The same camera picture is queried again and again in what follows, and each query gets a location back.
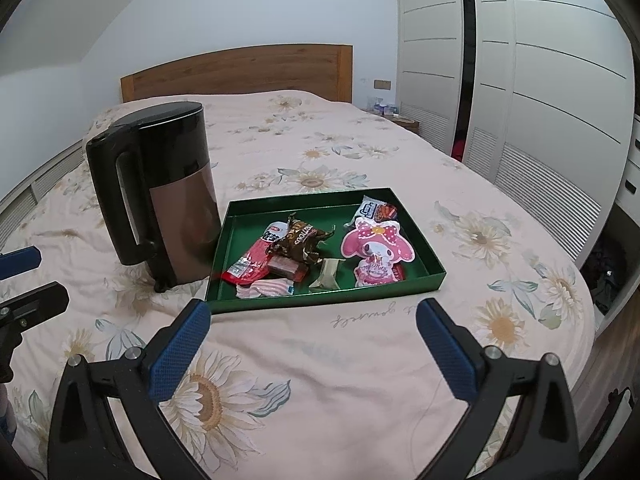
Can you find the clear packet with red ends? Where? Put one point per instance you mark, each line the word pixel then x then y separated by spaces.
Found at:
pixel 287 266

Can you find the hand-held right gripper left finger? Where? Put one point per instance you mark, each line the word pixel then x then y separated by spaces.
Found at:
pixel 180 355

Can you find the clear bag of white candies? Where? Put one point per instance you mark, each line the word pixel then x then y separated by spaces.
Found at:
pixel 265 289

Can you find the pale green candy packet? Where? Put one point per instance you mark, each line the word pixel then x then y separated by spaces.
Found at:
pixel 327 275

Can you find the brown candy packet strip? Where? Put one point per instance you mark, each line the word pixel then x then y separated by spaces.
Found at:
pixel 300 237

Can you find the floral bedspread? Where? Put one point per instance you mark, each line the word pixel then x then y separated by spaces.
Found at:
pixel 325 375

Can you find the white slatted wall panel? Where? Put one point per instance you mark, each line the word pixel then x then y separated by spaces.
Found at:
pixel 35 180

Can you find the long red snack packet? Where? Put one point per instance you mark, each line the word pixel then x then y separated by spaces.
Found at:
pixel 250 260

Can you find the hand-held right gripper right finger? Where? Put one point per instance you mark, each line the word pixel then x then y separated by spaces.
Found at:
pixel 447 350

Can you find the white wardrobe door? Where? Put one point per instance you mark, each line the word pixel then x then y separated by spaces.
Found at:
pixel 540 85

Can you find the pink cartoon rabbit candy packet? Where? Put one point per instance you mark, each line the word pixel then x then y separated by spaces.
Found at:
pixel 377 247

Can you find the small bottles on nightstand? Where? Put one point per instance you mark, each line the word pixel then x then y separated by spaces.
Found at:
pixel 381 107

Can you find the wooden headboard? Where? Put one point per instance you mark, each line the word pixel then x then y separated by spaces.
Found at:
pixel 235 72

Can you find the white and blue cookie packet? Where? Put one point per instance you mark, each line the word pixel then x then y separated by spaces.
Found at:
pixel 375 210

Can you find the green box tray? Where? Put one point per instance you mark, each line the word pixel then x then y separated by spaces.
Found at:
pixel 250 220

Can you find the wooden nightstand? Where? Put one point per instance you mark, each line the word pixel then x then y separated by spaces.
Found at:
pixel 406 124

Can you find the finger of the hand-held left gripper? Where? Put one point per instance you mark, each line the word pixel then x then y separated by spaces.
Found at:
pixel 20 262
pixel 35 305

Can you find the brown and black electric kettle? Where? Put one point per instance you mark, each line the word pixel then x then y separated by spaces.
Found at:
pixel 170 210

